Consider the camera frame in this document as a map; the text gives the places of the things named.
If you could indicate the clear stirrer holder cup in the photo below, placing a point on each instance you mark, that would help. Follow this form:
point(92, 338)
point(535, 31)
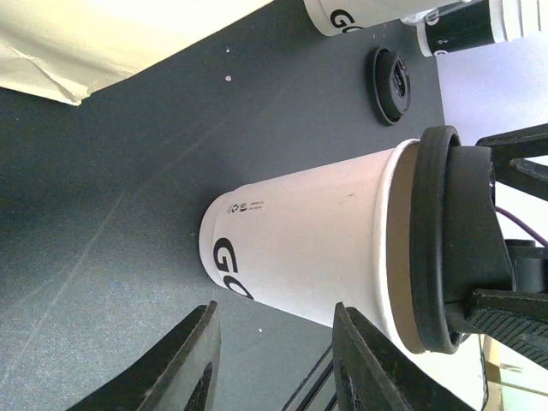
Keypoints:
point(416, 18)

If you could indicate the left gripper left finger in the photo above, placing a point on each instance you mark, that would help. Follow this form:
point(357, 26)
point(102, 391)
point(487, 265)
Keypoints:
point(178, 373)

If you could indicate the kraft paper bag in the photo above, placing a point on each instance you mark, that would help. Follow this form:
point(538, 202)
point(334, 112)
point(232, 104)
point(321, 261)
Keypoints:
point(67, 50)

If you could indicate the black lid right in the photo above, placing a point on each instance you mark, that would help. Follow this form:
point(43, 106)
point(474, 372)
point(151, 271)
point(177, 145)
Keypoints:
point(387, 85)

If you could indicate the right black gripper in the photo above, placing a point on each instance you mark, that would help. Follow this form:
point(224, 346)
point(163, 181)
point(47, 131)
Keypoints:
point(517, 319)

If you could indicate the black cup lid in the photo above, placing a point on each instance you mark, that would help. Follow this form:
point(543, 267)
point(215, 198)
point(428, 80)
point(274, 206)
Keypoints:
point(456, 244)

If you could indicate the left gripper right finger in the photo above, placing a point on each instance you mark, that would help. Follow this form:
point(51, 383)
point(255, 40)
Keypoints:
point(371, 373)

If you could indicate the single white paper cup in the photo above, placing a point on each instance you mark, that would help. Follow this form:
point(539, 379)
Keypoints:
point(303, 242)

